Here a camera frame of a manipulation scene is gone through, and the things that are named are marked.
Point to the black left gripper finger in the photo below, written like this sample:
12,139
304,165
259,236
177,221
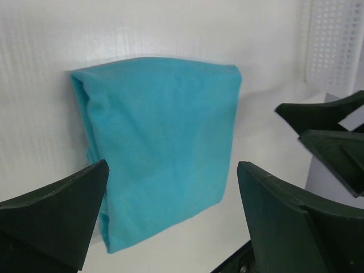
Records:
50,229

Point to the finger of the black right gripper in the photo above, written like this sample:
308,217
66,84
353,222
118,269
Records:
324,116
341,152

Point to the teal t shirt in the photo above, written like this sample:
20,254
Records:
165,128

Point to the white plastic mesh basket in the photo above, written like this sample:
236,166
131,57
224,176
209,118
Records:
334,46

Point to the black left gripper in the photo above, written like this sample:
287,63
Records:
293,230

